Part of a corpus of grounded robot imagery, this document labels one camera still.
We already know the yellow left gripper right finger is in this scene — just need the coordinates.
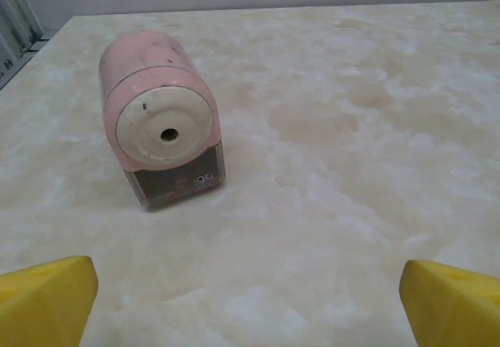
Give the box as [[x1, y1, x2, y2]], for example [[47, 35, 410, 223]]
[[398, 259, 500, 347]]

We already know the aluminium enclosure frame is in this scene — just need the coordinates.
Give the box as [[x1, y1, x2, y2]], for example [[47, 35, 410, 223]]
[[0, 0, 59, 92]]

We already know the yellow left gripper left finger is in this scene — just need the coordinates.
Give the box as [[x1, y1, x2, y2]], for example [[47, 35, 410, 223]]
[[0, 256, 99, 347]]

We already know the pink pencil sharpener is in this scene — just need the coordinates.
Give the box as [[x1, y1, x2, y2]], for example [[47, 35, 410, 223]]
[[98, 30, 227, 210]]

